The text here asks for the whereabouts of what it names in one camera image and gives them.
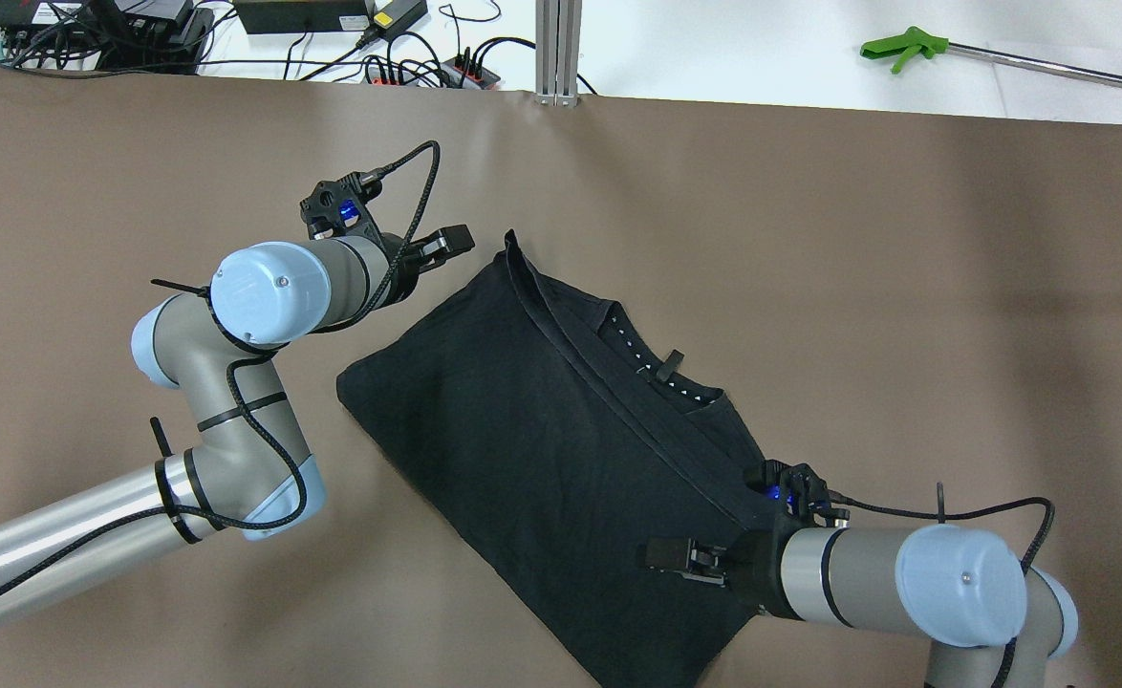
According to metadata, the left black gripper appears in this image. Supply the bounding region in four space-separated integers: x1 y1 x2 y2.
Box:
378 226 475 308

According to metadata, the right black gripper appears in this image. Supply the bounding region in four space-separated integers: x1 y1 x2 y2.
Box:
645 528 791 617

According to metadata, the black t-shirt with logo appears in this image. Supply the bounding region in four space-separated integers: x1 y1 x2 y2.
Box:
335 232 776 687

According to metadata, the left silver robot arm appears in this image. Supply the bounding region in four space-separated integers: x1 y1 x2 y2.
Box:
0 226 495 675

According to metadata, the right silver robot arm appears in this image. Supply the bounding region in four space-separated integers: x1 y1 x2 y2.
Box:
638 524 1080 687

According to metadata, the red black usb hub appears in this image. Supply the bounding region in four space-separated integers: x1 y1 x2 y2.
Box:
442 54 503 91

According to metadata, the black power adapter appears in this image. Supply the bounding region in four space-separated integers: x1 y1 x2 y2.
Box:
355 0 427 51

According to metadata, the green handled reacher grabber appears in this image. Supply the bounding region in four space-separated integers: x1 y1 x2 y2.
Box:
859 26 1122 90

